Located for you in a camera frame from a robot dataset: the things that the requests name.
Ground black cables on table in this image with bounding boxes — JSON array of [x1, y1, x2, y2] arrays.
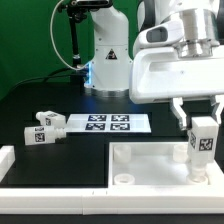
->
[[11, 67, 84, 93]]

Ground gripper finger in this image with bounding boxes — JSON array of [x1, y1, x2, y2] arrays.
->
[[211, 95, 224, 124], [170, 98, 187, 130]]

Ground white U-shaped obstacle fence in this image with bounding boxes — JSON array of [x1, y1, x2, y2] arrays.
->
[[0, 146, 224, 215]]

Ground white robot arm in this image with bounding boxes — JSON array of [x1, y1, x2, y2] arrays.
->
[[71, 0, 224, 129]]

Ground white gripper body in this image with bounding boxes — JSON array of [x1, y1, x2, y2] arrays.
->
[[129, 46, 224, 104]]

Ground white fiducial marker plate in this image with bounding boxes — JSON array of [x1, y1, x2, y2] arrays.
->
[[66, 114, 151, 133]]

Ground white cable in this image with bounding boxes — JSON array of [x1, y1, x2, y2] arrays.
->
[[49, 0, 88, 72]]

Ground white square tabletop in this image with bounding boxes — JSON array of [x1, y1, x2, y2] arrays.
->
[[107, 141, 224, 188]]

